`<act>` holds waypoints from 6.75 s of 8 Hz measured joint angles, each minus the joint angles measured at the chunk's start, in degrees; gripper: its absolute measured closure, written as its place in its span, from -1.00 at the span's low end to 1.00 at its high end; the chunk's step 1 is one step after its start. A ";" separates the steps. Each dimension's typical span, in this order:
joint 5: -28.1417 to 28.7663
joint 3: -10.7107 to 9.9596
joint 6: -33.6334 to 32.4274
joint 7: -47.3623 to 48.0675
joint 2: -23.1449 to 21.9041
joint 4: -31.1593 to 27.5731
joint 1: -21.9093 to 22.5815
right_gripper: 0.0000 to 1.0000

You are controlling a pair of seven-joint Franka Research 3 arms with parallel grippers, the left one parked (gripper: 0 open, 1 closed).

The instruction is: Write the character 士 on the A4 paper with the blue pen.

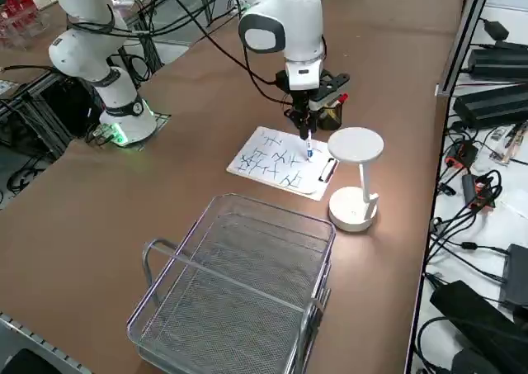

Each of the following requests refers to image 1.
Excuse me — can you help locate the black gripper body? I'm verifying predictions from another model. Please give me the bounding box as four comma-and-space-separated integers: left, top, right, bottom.
275, 70, 311, 110

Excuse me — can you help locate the black mesh pen holder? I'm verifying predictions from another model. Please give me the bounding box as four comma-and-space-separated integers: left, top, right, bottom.
317, 99, 344, 131

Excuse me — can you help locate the white round desk lamp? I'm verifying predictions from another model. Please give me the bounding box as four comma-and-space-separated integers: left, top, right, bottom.
327, 126, 385, 233

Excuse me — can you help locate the white A4 paper sheet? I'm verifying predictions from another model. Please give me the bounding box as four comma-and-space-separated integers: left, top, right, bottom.
227, 126, 331, 196

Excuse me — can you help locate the black metal clipboard clip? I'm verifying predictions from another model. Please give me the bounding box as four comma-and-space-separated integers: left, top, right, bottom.
319, 157, 339, 184

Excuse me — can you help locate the white clipboard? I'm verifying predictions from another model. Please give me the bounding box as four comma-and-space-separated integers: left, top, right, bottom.
225, 125, 340, 201

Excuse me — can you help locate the orange black electronic device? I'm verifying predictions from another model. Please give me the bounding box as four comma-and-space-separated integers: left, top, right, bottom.
444, 140, 479, 169
461, 173, 496, 213

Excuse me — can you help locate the large black power brick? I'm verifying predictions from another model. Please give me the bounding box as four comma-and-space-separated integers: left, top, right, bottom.
453, 83, 528, 130

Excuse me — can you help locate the silver mesh tray rack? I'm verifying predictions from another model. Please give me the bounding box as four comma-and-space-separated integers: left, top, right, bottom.
126, 192, 337, 374

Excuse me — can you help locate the small circuit board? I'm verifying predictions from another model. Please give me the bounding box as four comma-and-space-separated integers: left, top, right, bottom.
489, 121, 528, 167

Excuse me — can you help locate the small black adapter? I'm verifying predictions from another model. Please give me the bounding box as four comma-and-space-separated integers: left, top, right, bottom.
482, 18, 511, 41

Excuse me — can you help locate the black box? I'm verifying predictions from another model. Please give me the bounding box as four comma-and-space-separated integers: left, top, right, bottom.
498, 244, 528, 312

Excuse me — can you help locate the red clear acrylic box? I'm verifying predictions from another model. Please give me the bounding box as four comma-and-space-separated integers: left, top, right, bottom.
0, 0, 50, 49

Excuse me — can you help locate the aluminium frame post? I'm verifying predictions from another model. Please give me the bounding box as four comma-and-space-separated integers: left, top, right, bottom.
436, 0, 496, 98

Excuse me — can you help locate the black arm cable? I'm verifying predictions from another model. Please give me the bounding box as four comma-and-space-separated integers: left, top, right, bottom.
65, 0, 331, 107

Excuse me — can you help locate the black metal frame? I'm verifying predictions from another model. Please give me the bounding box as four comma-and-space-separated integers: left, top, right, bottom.
0, 66, 104, 160

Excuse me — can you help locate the aluminium rail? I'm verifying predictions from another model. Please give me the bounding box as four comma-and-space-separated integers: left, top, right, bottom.
0, 310, 90, 374

